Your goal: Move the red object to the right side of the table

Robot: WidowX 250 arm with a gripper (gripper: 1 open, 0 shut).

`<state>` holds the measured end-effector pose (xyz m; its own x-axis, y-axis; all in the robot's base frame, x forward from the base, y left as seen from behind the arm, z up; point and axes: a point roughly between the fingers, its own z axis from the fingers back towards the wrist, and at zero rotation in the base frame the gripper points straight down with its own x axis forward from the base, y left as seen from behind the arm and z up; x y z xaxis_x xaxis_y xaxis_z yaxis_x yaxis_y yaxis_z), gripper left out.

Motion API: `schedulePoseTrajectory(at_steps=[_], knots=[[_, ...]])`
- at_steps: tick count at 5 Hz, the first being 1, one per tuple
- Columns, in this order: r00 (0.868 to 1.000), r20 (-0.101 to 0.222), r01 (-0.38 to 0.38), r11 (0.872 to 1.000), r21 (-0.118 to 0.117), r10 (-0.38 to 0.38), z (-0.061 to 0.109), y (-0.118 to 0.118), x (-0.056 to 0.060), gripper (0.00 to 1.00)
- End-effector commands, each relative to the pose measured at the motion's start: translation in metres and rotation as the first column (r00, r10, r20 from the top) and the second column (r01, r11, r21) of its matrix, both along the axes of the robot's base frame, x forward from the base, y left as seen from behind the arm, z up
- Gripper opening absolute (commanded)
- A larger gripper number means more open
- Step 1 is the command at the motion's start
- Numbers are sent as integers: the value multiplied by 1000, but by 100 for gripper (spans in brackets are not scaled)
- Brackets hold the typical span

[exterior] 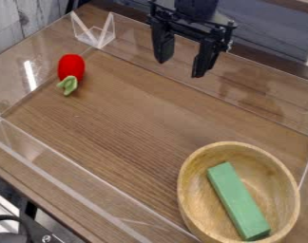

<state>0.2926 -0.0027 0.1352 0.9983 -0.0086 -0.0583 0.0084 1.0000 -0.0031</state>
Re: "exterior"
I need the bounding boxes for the black metal table frame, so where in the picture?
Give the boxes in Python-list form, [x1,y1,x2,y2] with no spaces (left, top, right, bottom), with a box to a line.
[19,199,79,243]

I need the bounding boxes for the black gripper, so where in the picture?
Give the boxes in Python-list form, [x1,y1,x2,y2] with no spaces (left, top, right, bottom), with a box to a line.
[148,0,238,78]

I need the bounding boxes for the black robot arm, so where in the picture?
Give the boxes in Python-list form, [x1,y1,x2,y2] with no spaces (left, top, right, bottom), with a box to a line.
[147,0,238,78]

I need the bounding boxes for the red plush radish green leaves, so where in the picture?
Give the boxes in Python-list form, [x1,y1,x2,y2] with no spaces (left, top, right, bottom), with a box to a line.
[56,53,86,96]

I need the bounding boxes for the green rectangular block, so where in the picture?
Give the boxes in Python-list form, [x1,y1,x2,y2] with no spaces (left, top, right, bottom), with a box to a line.
[206,161,270,241]

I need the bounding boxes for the wooden bowl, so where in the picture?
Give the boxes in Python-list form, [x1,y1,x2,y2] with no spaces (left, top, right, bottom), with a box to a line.
[177,141,299,243]

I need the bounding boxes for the clear acrylic enclosure wall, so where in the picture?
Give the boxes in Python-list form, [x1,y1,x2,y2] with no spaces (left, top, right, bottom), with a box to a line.
[0,5,308,243]

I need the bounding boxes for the black cable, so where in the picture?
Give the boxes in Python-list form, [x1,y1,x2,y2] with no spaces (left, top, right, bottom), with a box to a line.
[0,214,35,243]

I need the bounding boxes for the clear acrylic corner bracket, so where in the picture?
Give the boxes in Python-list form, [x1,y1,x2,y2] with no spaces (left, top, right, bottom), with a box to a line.
[70,11,115,49]

